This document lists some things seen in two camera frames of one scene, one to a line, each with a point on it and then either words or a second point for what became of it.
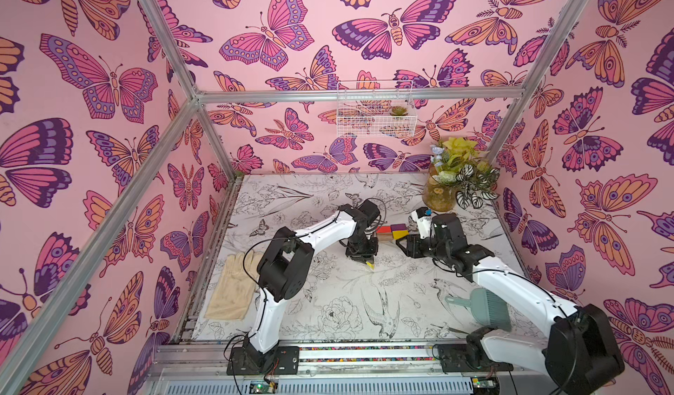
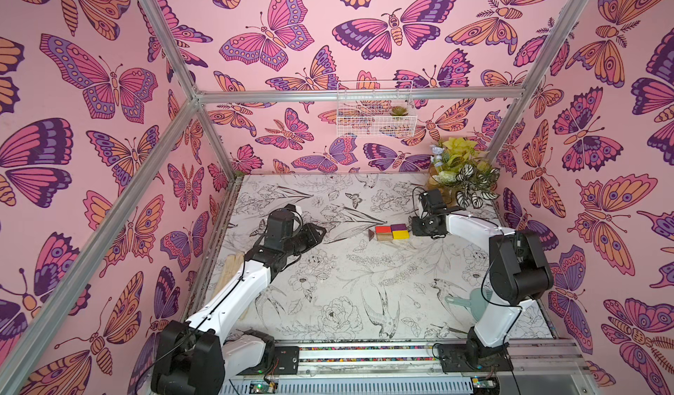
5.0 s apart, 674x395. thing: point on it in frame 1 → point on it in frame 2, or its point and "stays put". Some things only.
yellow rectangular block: [399, 233] stays put
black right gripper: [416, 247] → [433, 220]
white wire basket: [376, 109] stays put
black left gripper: [369, 256] → [312, 236]
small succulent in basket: [398, 111] stays put
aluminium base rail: [202, 368] stays put
